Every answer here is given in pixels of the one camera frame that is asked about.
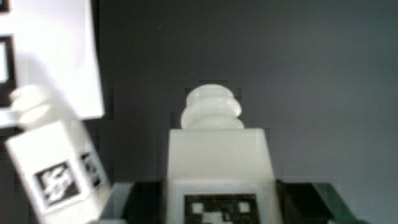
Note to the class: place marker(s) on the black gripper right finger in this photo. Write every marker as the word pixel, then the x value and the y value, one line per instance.
pixel 313 205

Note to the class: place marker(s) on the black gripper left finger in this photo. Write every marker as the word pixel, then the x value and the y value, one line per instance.
pixel 134 204

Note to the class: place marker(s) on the white leg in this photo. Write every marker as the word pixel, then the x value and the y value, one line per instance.
pixel 56 159
pixel 221 182

